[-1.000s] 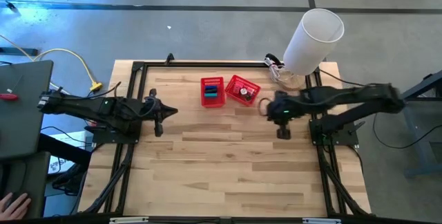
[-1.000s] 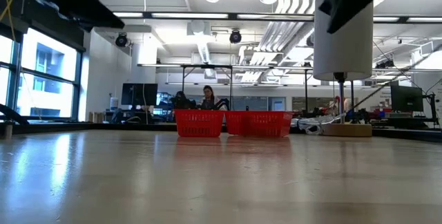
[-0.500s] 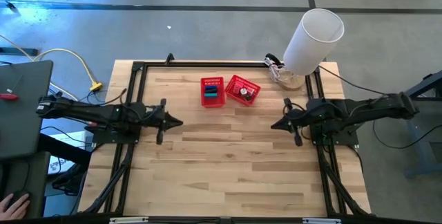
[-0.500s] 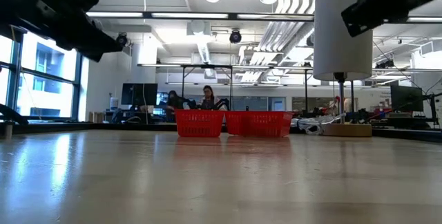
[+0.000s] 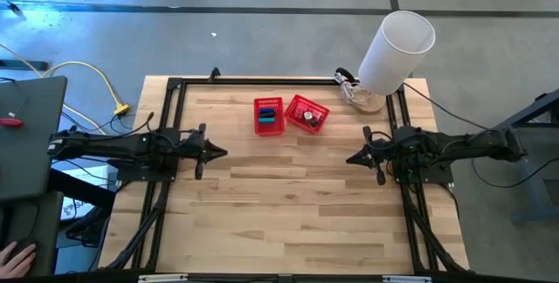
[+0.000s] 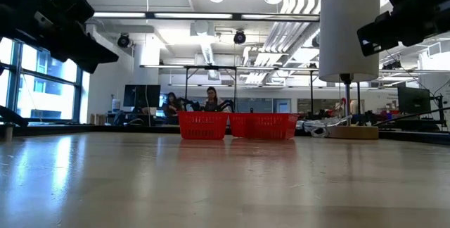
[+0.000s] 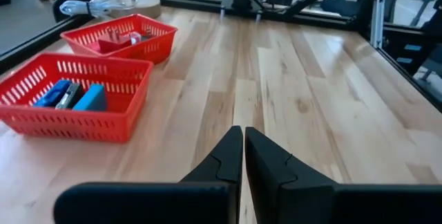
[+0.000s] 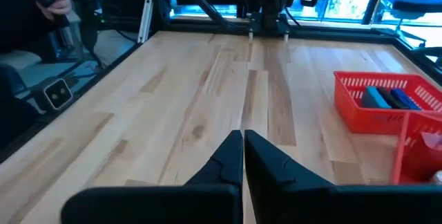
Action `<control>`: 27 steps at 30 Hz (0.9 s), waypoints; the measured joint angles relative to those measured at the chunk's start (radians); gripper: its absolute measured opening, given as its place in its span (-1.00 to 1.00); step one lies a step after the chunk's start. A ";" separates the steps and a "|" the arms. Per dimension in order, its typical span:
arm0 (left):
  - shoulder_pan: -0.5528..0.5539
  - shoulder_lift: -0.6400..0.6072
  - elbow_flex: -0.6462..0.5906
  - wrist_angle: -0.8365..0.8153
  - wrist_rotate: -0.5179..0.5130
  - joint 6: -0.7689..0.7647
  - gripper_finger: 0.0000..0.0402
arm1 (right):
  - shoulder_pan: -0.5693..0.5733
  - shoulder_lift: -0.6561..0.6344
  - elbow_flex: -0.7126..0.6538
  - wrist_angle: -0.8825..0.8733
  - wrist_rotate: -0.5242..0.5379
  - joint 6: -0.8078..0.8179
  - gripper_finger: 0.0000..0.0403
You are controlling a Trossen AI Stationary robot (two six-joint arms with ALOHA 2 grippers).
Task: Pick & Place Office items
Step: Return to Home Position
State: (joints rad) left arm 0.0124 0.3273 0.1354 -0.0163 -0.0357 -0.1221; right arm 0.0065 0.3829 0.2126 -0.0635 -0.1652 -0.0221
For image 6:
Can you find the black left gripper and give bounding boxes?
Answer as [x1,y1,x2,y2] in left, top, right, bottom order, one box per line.
[6,8,120,75]

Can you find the red plastic basket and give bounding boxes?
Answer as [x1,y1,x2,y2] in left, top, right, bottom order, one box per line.
[178,111,229,141]
[228,113,300,141]

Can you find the black computer monitor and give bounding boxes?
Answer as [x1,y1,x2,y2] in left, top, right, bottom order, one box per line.
[123,84,162,113]
[398,86,430,115]

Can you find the white shade table lamp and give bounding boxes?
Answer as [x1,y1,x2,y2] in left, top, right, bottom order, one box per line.
[318,0,381,140]

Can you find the brown cardboard boxes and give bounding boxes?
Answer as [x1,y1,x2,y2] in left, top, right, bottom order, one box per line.
[89,113,108,125]

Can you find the person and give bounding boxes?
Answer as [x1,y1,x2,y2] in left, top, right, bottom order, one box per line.
[162,91,184,115]
[202,86,226,113]

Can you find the ceiling light strip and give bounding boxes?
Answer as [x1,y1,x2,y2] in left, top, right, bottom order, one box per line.
[93,11,319,21]

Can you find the dark window frame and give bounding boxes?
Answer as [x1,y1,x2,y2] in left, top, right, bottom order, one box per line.
[0,34,88,125]

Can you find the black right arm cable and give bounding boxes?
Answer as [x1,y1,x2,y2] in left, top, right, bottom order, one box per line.
[373,106,450,127]

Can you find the black background rig frame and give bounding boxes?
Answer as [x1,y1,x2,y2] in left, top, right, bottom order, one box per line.
[140,64,319,115]

